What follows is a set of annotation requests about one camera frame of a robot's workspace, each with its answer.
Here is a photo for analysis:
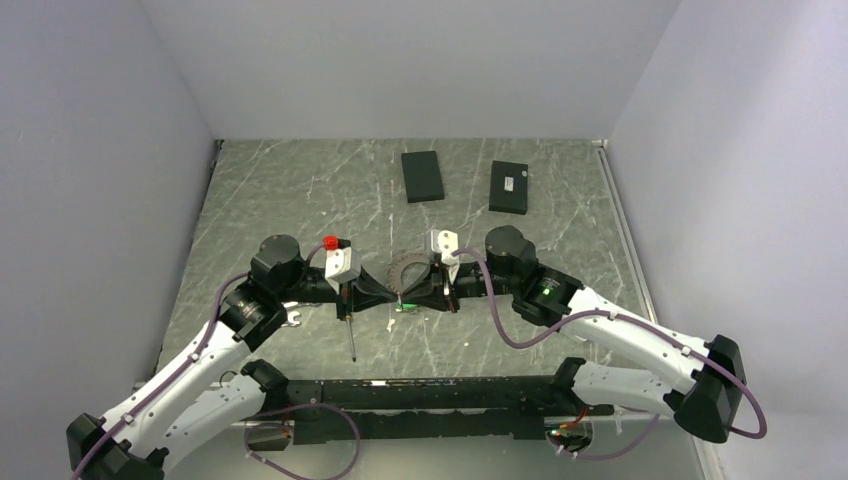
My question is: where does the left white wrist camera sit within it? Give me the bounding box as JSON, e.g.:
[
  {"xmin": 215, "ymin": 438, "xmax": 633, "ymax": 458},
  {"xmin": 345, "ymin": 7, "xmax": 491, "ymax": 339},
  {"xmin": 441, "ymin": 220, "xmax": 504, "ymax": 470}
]
[{"xmin": 324, "ymin": 247, "xmax": 362, "ymax": 284}]

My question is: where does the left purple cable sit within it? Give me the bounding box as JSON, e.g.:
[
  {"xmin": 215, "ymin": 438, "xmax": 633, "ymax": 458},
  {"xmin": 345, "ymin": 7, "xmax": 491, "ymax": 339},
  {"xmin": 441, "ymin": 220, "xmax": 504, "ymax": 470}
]
[{"xmin": 71, "ymin": 245, "xmax": 362, "ymax": 480}]

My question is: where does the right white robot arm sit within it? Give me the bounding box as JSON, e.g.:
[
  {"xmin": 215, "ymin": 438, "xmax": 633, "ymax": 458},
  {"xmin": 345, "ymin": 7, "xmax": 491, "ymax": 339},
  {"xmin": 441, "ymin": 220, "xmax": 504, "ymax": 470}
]
[{"xmin": 387, "ymin": 225, "xmax": 753, "ymax": 444}]

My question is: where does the black box with label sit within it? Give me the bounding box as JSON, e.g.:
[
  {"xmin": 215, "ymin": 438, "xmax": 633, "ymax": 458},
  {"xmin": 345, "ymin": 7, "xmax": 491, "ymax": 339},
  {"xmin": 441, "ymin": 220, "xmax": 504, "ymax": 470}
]
[{"xmin": 488, "ymin": 161, "xmax": 529, "ymax": 215}]

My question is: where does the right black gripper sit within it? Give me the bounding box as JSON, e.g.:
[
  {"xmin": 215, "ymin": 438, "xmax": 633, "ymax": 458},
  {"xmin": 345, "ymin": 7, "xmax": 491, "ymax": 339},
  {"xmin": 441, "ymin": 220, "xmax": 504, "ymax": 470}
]
[{"xmin": 401, "ymin": 262, "xmax": 518, "ymax": 314}]

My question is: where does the numbered metal key ring disc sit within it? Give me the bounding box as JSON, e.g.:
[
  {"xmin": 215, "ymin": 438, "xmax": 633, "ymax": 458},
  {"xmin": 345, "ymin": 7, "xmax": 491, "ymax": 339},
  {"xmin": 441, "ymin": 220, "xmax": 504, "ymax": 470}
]
[{"xmin": 387, "ymin": 250, "xmax": 429, "ymax": 294}]

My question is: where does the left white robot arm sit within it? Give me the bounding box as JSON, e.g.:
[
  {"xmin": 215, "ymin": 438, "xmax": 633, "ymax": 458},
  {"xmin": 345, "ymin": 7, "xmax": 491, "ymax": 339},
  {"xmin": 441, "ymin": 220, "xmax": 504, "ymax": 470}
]
[{"xmin": 66, "ymin": 235, "xmax": 397, "ymax": 479}]

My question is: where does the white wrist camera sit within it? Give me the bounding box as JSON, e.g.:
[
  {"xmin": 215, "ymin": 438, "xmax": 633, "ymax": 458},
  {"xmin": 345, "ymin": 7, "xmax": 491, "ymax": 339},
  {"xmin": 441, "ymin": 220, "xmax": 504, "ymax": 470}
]
[
  {"xmin": 324, "ymin": 247, "xmax": 362, "ymax": 284},
  {"xmin": 425, "ymin": 229, "xmax": 460, "ymax": 284}
]

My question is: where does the plain black box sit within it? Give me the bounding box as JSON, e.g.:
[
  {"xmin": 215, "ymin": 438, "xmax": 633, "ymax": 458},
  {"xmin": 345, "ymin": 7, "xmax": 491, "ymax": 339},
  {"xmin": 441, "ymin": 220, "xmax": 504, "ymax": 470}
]
[{"xmin": 401, "ymin": 150, "xmax": 445, "ymax": 204}]

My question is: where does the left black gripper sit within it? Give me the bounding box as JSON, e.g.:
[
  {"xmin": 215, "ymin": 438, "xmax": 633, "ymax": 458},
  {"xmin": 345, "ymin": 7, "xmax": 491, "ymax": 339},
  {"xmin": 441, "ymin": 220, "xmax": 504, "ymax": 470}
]
[{"xmin": 277, "ymin": 263, "xmax": 397, "ymax": 321}]

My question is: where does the silver wrench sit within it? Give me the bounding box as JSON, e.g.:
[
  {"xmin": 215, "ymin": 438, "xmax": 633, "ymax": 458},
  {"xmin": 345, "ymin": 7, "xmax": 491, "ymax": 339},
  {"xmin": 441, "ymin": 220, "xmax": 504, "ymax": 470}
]
[
  {"xmin": 282, "ymin": 302, "xmax": 319, "ymax": 311},
  {"xmin": 283, "ymin": 311, "xmax": 301, "ymax": 328}
]

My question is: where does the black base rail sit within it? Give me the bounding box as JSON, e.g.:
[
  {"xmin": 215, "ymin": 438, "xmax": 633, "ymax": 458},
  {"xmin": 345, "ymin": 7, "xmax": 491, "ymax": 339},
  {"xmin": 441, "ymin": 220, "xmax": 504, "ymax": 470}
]
[{"xmin": 252, "ymin": 375, "xmax": 613, "ymax": 445}]

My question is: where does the black yellow screwdriver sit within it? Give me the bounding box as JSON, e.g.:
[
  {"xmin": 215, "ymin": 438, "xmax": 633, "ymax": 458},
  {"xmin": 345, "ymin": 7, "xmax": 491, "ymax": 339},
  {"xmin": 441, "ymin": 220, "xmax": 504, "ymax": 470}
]
[{"xmin": 343, "ymin": 314, "xmax": 357, "ymax": 363}]

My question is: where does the upper silver wrench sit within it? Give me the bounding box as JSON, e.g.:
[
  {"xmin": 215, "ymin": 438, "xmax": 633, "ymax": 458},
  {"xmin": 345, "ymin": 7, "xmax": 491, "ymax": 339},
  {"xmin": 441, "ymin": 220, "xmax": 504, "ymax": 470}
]
[{"xmin": 282, "ymin": 302, "xmax": 319, "ymax": 311}]

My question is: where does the lower silver wrench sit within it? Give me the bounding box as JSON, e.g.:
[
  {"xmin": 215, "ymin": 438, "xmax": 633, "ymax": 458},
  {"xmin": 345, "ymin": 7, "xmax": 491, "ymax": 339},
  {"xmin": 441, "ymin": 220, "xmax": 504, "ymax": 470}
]
[{"xmin": 283, "ymin": 311, "xmax": 301, "ymax": 328}]

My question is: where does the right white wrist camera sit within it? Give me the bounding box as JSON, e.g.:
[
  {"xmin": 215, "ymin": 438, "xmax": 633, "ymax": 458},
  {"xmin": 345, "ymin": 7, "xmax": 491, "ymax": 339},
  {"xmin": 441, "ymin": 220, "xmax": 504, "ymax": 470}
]
[{"xmin": 425, "ymin": 229, "xmax": 460, "ymax": 284}]

